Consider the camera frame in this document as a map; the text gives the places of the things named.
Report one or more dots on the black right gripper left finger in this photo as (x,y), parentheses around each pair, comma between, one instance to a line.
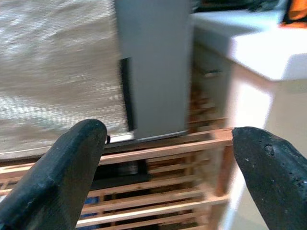
(55,172)

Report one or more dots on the white kitchen cabinet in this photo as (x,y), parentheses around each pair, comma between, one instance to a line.
(251,107)

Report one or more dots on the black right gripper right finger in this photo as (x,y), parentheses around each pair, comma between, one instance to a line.
(275,179)

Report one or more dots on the orange black bag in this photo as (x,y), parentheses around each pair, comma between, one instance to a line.
(296,12)

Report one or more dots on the grey tall panel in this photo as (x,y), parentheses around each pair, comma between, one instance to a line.
(158,72)

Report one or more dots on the wooden slatted rack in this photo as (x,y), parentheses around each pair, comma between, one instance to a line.
(156,153)

